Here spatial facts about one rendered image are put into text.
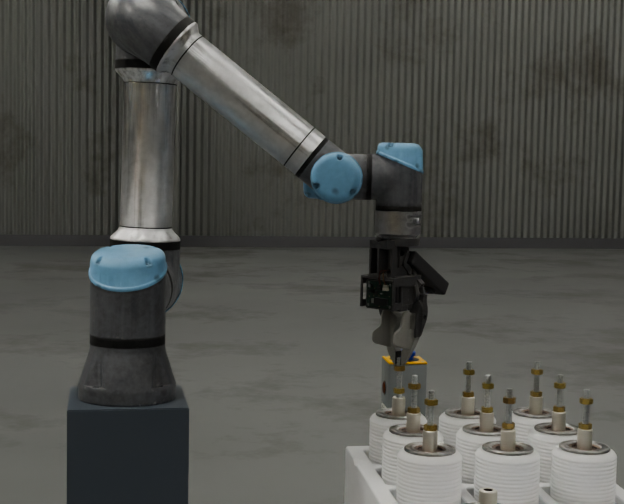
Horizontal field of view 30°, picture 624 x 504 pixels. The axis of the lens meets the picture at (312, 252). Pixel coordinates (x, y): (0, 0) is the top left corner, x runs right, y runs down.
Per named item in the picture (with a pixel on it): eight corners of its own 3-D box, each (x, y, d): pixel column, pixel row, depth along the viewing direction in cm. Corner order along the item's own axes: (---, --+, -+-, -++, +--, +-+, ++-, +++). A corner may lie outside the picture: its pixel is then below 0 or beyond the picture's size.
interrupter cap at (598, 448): (591, 459, 171) (591, 454, 171) (548, 449, 176) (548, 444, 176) (620, 451, 176) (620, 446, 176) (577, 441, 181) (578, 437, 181)
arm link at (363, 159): (302, 151, 185) (372, 153, 185) (305, 151, 196) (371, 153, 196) (301, 201, 186) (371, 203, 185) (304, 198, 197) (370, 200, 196)
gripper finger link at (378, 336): (364, 364, 195) (367, 309, 194) (386, 360, 199) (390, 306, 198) (379, 367, 193) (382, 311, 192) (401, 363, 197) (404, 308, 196)
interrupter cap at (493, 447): (542, 450, 175) (542, 446, 175) (518, 460, 169) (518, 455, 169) (497, 442, 180) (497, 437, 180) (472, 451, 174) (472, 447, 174)
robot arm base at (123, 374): (76, 407, 174) (77, 341, 174) (78, 387, 189) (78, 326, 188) (179, 405, 177) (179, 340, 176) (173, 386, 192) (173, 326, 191)
